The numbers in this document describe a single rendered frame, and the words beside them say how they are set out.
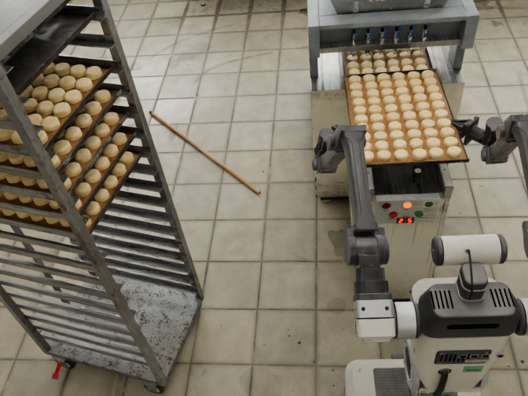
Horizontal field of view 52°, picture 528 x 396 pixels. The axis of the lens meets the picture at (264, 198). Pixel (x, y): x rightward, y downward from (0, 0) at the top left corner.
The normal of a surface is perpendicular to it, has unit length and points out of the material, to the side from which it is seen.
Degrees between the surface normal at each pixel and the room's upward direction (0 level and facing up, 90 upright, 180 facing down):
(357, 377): 0
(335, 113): 90
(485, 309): 0
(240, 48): 0
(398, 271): 90
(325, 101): 90
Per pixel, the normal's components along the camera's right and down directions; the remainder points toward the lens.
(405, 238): -0.04, 0.73
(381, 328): -0.10, -0.22
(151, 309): -0.10, -0.68
